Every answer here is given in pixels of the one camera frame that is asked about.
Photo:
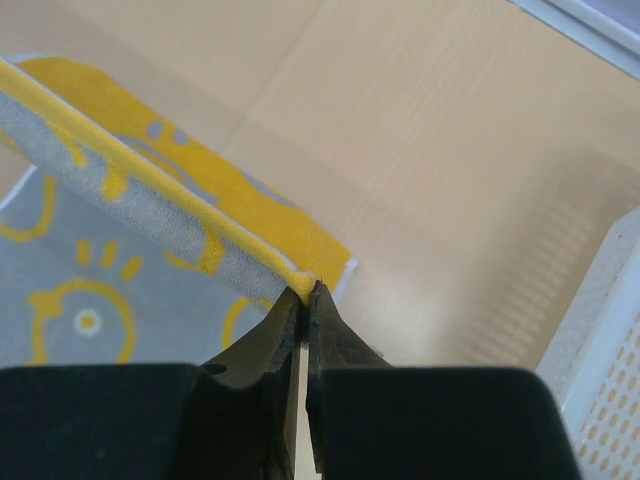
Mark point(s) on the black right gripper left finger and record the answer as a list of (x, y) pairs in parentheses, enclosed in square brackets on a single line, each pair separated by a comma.
[(233, 417)]

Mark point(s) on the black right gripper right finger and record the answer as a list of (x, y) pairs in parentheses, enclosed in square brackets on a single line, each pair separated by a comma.
[(371, 420)]

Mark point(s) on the yellow grey duck towel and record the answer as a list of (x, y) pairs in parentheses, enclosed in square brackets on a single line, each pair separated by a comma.
[(128, 241)]

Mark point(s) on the white plastic mesh basket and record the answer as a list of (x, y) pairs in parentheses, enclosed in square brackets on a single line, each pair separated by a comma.
[(592, 363)]

